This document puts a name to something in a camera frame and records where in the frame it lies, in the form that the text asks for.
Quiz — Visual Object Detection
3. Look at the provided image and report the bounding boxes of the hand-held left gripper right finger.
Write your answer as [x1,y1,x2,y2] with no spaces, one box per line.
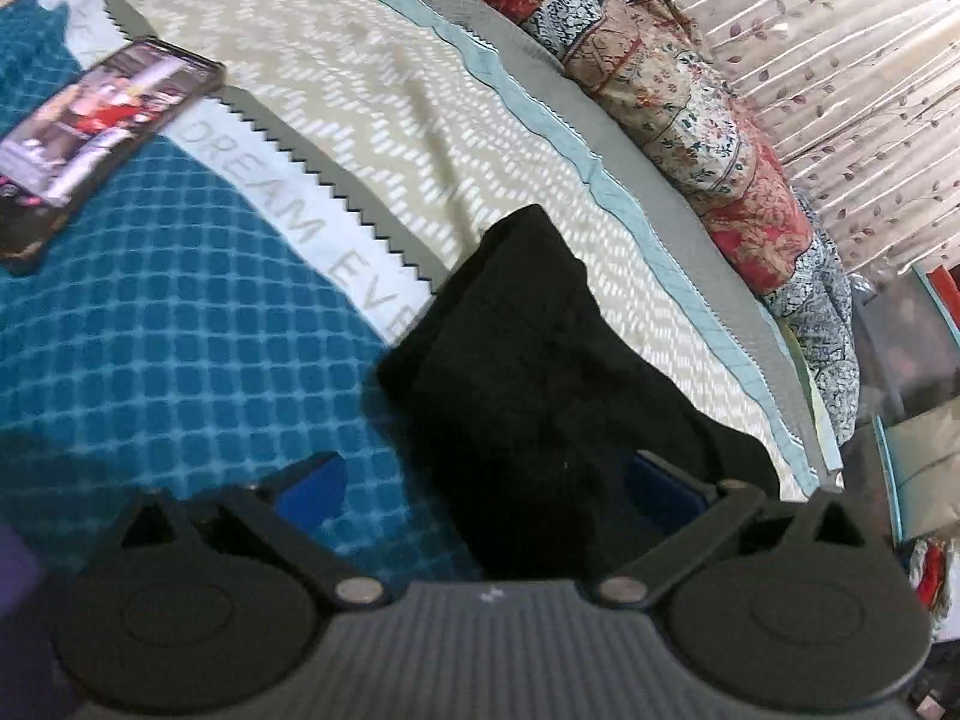
[596,450,865,610]

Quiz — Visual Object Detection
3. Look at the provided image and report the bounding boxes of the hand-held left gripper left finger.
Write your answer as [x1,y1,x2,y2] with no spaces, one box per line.
[118,451,391,608]

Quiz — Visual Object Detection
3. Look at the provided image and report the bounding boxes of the black pants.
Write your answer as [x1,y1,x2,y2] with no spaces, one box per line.
[375,204,782,584]

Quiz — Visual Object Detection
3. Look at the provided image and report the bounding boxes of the teal rimmed storage container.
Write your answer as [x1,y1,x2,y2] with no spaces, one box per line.
[872,403,960,545]

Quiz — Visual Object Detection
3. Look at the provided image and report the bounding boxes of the clear storage box teal lid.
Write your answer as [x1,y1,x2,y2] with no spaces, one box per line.
[847,264,960,428]

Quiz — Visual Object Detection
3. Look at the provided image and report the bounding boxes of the red floral patchwork quilt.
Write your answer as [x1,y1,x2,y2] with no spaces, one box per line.
[397,0,860,445]

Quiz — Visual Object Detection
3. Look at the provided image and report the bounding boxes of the smartphone with lit screen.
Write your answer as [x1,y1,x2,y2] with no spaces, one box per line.
[0,39,227,275]

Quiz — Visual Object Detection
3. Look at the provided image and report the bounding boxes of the beige leaf print curtain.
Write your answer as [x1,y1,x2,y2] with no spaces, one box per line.
[628,0,960,280]

